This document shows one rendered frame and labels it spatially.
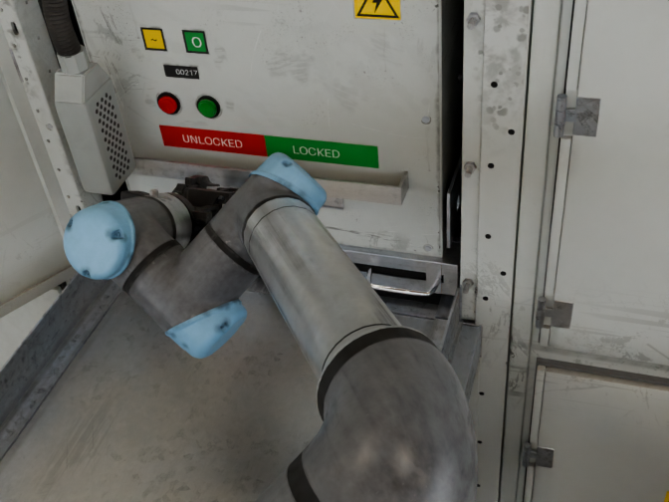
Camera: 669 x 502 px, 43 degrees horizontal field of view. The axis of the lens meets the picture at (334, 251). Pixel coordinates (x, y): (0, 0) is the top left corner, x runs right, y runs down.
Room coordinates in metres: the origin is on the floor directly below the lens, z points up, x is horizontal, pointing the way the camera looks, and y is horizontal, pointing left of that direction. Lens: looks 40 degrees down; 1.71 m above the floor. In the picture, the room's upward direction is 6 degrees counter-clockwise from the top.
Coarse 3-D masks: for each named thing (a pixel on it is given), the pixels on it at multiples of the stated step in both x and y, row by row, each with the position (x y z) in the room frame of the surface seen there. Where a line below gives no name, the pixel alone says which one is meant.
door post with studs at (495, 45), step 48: (480, 0) 0.84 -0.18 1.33; (528, 0) 0.82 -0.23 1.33; (480, 48) 0.84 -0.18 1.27; (480, 96) 0.84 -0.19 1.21; (480, 144) 0.84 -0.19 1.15; (480, 192) 0.83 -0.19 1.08; (480, 240) 0.83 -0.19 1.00; (480, 288) 0.83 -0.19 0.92; (480, 384) 0.83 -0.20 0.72; (480, 432) 0.83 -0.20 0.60; (480, 480) 0.83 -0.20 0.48
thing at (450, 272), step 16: (352, 256) 0.93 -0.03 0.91; (368, 256) 0.92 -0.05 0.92; (384, 256) 0.91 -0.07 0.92; (400, 256) 0.91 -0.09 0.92; (416, 256) 0.90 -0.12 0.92; (432, 256) 0.90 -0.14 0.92; (448, 256) 0.90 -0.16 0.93; (384, 272) 0.91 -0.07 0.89; (400, 272) 0.91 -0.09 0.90; (416, 272) 0.90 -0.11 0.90; (448, 272) 0.88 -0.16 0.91; (416, 288) 0.90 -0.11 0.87; (448, 288) 0.88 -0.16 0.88
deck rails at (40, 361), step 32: (96, 288) 0.99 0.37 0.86; (64, 320) 0.91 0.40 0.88; (96, 320) 0.93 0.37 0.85; (448, 320) 0.78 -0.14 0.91; (32, 352) 0.83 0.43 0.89; (64, 352) 0.87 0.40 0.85; (448, 352) 0.77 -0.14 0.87; (0, 384) 0.77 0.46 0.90; (32, 384) 0.81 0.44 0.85; (0, 416) 0.75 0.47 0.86; (32, 416) 0.76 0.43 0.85; (0, 448) 0.70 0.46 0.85
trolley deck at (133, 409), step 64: (128, 320) 0.92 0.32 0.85; (256, 320) 0.89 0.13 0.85; (64, 384) 0.81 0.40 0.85; (128, 384) 0.79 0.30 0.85; (192, 384) 0.78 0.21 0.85; (256, 384) 0.77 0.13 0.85; (64, 448) 0.70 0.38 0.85; (128, 448) 0.68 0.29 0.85; (192, 448) 0.67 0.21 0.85; (256, 448) 0.66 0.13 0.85
